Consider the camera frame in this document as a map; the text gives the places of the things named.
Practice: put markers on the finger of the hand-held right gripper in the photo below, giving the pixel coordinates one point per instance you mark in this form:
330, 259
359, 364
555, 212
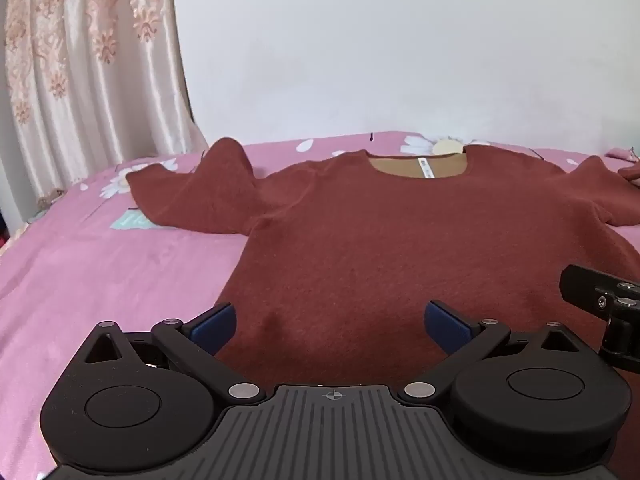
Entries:
582, 285

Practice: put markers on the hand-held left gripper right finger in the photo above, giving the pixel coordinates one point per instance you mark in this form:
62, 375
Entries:
447, 327

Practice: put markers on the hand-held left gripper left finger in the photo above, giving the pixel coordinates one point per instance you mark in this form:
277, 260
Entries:
214, 327

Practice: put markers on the maroon knit sweater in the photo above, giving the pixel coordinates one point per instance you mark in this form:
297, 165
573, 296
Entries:
350, 235

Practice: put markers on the pink floral bedsheet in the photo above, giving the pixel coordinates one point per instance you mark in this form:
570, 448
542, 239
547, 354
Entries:
125, 260

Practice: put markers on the pink floral quilt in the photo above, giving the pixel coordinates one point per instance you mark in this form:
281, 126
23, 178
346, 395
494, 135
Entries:
622, 152

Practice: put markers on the cream patterned curtain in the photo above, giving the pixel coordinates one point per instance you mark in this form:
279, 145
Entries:
75, 85

